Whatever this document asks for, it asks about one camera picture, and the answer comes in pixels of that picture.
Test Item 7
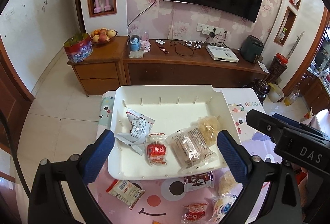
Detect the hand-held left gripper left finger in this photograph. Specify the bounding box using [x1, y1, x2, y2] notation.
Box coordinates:
[28, 129, 115, 224]

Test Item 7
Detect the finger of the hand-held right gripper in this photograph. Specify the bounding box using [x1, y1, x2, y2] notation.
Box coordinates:
[245, 109, 286, 142]
[272, 113, 325, 138]

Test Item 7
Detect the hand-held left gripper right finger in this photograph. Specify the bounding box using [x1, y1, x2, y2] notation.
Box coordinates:
[217, 130, 302, 224]

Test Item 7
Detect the white orange barcode snack packet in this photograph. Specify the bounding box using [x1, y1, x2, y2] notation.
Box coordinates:
[106, 179, 145, 210]

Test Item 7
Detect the white plastic tray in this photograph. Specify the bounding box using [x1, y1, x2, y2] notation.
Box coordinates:
[107, 85, 242, 180]

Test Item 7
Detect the yellow oil bottle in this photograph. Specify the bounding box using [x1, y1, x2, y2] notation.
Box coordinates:
[284, 89, 301, 106]

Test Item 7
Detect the white plastic bag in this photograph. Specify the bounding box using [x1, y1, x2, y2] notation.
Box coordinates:
[300, 108, 330, 134]

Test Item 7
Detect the round yellow cake packet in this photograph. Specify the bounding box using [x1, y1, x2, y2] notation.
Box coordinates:
[218, 171, 238, 196]
[192, 116, 222, 147]

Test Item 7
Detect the white bucket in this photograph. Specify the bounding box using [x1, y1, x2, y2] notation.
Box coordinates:
[268, 82, 285, 103]

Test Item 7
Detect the dark ceramic pot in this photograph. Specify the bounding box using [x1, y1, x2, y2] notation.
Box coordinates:
[250, 78, 270, 103]

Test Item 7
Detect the wooden cabinet with clutter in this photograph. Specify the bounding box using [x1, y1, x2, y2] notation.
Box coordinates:
[300, 26, 330, 114]

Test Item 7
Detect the brown snack packet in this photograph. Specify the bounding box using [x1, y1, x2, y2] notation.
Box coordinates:
[184, 171, 215, 193]

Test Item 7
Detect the crumpled silver snack packet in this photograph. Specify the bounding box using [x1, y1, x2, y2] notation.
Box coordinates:
[114, 108, 156, 155]

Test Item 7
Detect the clear packet with brown cake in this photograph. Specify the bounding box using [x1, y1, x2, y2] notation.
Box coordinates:
[165, 127, 219, 172]

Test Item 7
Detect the blue white snack packet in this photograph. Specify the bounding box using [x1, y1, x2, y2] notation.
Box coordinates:
[208, 194, 238, 223]

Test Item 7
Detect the small red snack packet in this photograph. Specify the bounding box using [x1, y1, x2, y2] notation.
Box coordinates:
[145, 132, 168, 166]

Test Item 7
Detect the tall jar with red lid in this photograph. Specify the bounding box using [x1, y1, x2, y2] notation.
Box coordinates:
[268, 53, 288, 83]

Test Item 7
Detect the green air fryer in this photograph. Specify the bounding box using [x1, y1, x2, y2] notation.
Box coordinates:
[241, 35, 265, 63]

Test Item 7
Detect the white set-top box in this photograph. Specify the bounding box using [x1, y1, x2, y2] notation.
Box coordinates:
[205, 44, 240, 63]

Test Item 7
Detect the metal pole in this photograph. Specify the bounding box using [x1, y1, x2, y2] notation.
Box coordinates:
[286, 31, 305, 60]

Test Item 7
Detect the wooden side cabinet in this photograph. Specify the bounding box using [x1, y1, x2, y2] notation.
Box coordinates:
[67, 36, 129, 97]

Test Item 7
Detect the wooden television stand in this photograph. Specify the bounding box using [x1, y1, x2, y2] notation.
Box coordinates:
[122, 36, 270, 88]

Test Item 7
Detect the round red blue tin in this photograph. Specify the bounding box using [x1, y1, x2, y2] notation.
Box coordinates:
[64, 33, 93, 63]

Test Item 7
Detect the fruit bowl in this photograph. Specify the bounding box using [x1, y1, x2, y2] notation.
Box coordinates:
[90, 36, 117, 46]
[90, 28, 116, 43]

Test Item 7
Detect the brown wooden door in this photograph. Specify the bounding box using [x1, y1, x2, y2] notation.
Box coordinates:
[0, 41, 35, 152]

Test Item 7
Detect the blue snow globe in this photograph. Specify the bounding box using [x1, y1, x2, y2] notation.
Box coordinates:
[129, 35, 141, 52]

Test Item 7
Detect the pink bunny toy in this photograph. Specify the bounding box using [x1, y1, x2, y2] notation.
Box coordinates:
[140, 31, 152, 53]

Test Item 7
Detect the white wall outlet strip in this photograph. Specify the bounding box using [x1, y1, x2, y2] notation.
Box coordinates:
[196, 23, 221, 35]

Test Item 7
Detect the black looped cable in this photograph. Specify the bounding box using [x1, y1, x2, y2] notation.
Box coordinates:
[170, 39, 196, 57]

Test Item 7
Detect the black television cable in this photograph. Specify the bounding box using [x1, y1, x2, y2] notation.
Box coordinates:
[127, 0, 165, 36]

